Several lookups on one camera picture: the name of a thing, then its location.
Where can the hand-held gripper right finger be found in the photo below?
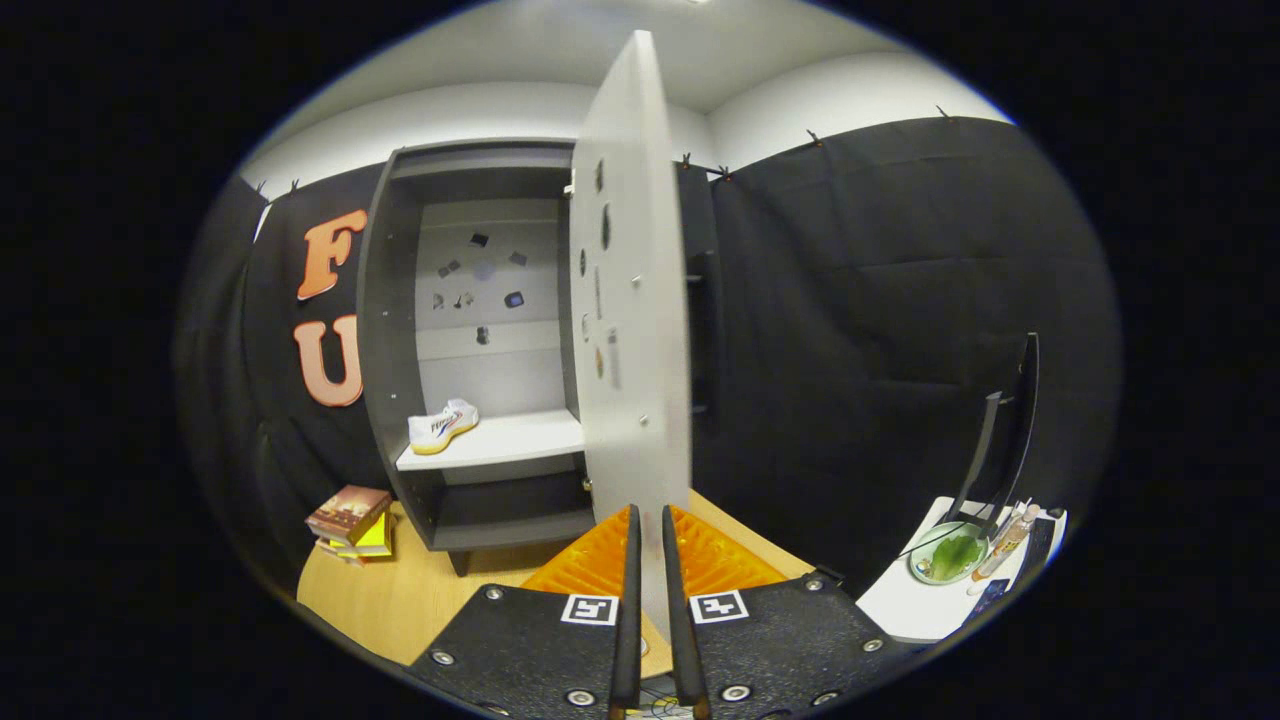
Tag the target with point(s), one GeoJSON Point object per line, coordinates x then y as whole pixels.
{"type": "Point", "coordinates": [676, 600]}

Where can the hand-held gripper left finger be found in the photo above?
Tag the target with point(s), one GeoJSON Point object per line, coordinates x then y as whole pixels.
{"type": "Point", "coordinates": [631, 600]}

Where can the white striped canvas shoe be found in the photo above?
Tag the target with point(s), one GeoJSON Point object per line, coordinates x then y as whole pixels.
{"type": "Point", "coordinates": [443, 425]}

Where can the dark grey shoe cabinet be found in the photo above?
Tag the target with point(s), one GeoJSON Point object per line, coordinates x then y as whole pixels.
{"type": "Point", "coordinates": [395, 330]}

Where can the white cabinet shelf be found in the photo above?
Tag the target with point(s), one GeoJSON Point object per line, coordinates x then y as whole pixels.
{"type": "Point", "coordinates": [520, 440]}

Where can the white side table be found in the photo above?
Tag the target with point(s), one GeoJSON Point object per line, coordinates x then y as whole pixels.
{"type": "Point", "coordinates": [900, 605]}

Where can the yellow book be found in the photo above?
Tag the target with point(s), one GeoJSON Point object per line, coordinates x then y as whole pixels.
{"type": "Point", "coordinates": [375, 540]}

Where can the brown cover book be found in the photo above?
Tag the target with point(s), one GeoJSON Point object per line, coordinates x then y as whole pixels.
{"type": "Point", "coordinates": [348, 508]}

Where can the small clear bottle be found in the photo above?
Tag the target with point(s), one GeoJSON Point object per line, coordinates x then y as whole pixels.
{"type": "Point", "coordinates": [1005, 538]}

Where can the black backdrop cloth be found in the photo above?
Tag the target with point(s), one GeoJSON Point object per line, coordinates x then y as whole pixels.
{"type": "Point", "coordinates": [880, 300]}

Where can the dark flat object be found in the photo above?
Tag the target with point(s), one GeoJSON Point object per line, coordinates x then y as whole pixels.
{"type": "Point", "coordinates": [1040, 548]}

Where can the black monitor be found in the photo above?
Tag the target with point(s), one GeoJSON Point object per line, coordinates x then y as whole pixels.
{"type": "Point", "coordinates": [1015, 440]}

